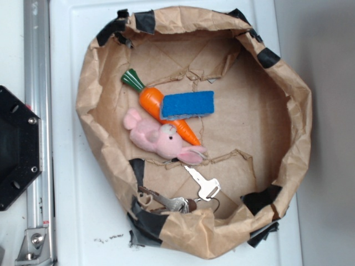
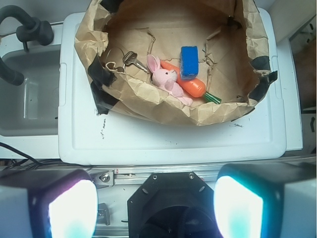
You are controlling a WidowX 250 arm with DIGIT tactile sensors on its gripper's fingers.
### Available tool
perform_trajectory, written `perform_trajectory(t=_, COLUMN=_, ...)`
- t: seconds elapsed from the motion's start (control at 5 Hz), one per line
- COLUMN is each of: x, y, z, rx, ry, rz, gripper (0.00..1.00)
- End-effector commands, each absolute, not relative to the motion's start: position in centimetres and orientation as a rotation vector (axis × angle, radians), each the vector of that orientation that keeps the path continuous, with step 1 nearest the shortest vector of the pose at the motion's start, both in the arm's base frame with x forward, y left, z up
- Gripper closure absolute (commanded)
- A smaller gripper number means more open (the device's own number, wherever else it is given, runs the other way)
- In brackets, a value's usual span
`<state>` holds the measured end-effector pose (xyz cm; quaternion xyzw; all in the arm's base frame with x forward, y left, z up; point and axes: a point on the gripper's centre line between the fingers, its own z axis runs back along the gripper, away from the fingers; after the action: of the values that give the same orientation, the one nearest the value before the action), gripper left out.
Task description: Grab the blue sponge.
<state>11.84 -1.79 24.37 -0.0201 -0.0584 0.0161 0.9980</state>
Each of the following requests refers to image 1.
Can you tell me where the blue sponge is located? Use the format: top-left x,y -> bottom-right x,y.
160,91 -> 214,121

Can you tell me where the pink plush bunny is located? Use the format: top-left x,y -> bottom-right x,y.
123,108 -> 207,165

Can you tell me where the brown paper bag bin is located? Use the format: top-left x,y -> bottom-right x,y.
76,6 -> 312,259

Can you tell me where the silver key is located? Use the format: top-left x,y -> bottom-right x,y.
184,166 -> 221,202

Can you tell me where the bunch of keys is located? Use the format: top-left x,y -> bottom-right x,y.
138,186 -> 197,214

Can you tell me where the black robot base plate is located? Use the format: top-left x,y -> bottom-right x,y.
1,86 -> 42,211

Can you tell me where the aluminium rail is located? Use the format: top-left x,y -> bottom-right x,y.
23,1 -> 57,265

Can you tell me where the metal corner bracket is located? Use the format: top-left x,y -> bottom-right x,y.
14,227 -> 53,265

